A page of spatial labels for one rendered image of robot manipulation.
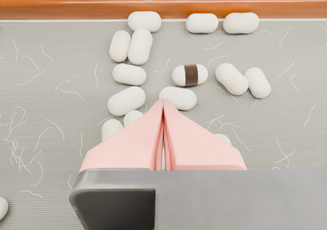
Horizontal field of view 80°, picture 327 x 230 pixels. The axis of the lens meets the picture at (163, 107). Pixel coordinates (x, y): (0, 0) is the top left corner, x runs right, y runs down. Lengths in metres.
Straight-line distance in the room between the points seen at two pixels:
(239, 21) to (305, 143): 0.14
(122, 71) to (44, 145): 0.11
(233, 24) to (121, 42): 0.11
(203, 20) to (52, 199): 0.22
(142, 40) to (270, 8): 0.14
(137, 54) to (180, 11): 0.07
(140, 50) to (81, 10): 0.08
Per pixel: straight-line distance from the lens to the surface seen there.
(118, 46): 0.21
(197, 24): 0.22
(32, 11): 0.27
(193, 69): 0.19
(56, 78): 0.24
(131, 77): 0.19
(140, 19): 0.22
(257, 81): 0.21
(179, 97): 0.18
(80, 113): 0.21
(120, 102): 0.18
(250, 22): 0.23
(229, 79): 0.20
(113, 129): 0.18
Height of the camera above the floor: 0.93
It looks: 78 degrees down
